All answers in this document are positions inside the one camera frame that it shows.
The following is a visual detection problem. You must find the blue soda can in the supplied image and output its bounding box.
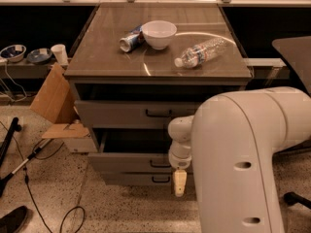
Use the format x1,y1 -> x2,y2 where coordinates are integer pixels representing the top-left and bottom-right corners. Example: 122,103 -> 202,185
120,25 -> 145,52

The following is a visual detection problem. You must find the black stand leg left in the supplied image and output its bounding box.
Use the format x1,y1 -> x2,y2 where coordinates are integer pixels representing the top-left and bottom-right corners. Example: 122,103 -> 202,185
0,117 -> 21,166

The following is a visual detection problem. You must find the black floor cable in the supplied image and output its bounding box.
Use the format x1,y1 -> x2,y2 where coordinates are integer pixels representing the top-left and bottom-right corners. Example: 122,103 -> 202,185
0,119 -> 86,233

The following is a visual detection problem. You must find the dark round table top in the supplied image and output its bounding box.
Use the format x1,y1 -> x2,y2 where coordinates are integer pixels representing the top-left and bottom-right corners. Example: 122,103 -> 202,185
272,36 -> 311,94

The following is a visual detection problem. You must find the grey top drawer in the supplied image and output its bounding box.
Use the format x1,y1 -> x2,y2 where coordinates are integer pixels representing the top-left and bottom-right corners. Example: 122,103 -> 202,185
75,100 -> 199,129

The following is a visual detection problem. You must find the brown cardboard box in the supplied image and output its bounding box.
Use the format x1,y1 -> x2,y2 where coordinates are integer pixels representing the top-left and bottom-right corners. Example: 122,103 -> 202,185
30,63 -> 89,139

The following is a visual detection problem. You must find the dark blue bowl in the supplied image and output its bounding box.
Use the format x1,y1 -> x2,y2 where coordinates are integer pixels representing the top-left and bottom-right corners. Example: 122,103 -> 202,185
26,49 -> 52,64

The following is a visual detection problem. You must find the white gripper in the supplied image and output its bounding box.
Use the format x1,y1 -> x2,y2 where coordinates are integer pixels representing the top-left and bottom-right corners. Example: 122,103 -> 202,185
168,153 -> 191,197

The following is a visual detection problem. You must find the grey bottom drawer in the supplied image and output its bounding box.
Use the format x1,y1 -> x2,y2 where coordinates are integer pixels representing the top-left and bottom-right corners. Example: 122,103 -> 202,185
101,173 -> 173,186

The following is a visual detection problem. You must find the black shoe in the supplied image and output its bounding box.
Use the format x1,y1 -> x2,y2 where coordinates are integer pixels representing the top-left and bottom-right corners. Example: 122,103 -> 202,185
0,206 -> 28,233

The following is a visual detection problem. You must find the grey drawer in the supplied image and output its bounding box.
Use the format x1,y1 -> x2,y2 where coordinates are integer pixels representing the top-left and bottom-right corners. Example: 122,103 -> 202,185
101,173 -> 173,186
88,129 -> 172,173
75,100 -> 199,129

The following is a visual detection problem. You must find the white paper cup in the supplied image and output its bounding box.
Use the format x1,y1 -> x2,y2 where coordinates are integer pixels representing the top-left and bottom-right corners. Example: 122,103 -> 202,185
51,44 -> 68,66

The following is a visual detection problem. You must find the black and silver pole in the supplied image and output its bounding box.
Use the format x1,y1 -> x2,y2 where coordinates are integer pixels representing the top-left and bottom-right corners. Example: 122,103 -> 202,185
0,139 -> 52,197

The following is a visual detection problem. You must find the grey drawer cabinet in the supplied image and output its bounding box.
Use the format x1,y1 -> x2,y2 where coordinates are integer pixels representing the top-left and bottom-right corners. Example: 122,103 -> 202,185
65,3 -> 253,149

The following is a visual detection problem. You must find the clear plastic water bottle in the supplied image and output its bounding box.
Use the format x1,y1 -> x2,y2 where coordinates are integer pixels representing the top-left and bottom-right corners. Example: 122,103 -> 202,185
174,37 -> 227,69

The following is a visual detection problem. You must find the black caster foot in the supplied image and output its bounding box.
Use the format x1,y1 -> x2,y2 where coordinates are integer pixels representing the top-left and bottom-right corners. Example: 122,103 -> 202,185
283,192 -> 311,210

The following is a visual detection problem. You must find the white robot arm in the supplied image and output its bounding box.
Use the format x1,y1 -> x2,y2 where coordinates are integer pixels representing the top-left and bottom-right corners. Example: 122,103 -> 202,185
168,86 -> 311,233

